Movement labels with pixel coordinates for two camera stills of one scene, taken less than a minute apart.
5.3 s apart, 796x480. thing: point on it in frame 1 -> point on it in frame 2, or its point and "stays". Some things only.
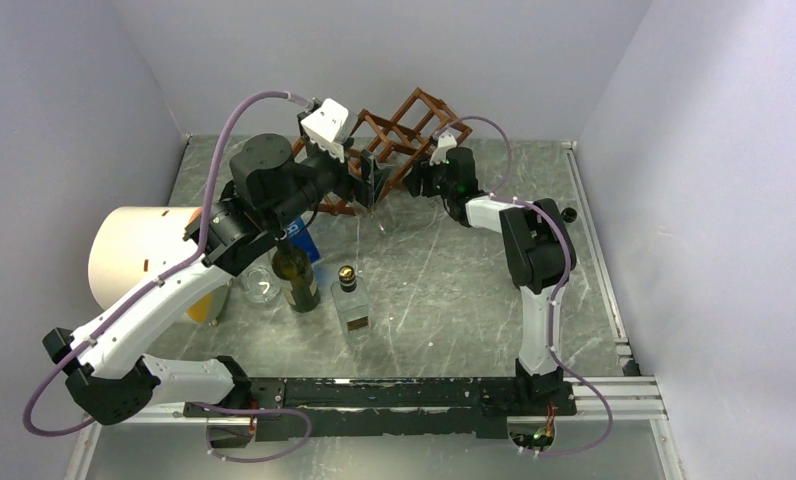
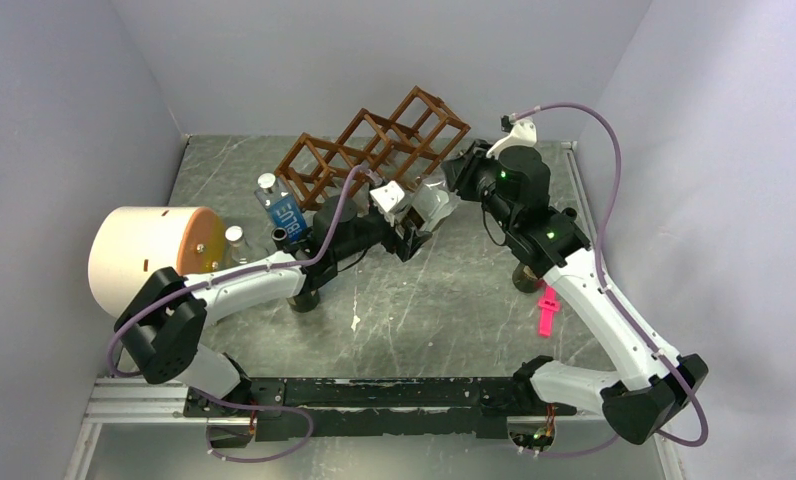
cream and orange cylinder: (132, 247) stays
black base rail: (383, 409) stays
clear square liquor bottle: (352, 299) -> (431, 202)
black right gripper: (413, 179) -> (462, 170)
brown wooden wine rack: (383, 145) stays
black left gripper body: (335, 177) -> (379, 231)
